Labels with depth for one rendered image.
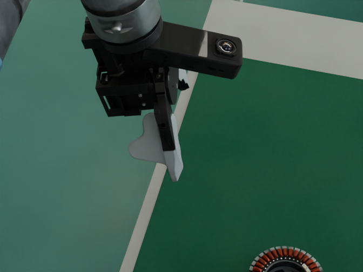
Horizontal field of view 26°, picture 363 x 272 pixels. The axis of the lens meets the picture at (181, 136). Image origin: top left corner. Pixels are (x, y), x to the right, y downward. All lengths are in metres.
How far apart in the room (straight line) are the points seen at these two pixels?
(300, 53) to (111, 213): 0.86
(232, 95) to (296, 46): 0.17
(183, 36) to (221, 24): 0.66
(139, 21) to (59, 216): 1.39
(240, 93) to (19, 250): 0.92
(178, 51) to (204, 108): 0.53
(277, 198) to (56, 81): 1.31
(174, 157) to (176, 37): 0.14
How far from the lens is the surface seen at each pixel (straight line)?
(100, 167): 2.23
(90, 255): 2.08
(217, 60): 0.85
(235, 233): 1.22
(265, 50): 1.48
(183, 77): 0.98
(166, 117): 0.87
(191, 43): 0.86
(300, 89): 1.41
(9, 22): 0.74
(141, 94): 0.88
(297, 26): 1.53
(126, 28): 0.81
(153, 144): 0.91
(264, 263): 1.16
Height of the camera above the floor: 1.79
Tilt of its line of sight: 52 degrees down
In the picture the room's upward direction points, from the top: straight up
